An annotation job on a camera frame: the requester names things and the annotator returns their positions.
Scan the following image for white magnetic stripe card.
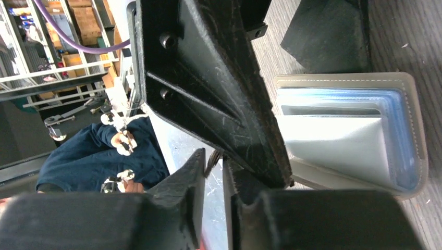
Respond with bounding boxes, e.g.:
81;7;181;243
277;115;397;188

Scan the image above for background storage shelves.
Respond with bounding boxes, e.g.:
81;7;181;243
1;1;133;111

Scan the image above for person in blue shirt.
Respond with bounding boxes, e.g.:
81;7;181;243
36;117;169;193

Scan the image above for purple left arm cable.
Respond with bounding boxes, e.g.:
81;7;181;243
32;0;132;55

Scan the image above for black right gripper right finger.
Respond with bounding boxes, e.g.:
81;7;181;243
223;158;423;249

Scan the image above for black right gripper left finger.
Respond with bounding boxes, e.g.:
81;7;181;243
1;148;206;249

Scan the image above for taupe leather card holder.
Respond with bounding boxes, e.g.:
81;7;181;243
275;72;429;199

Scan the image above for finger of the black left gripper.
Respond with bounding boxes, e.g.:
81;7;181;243
280;0;372;73
136;1;291;188

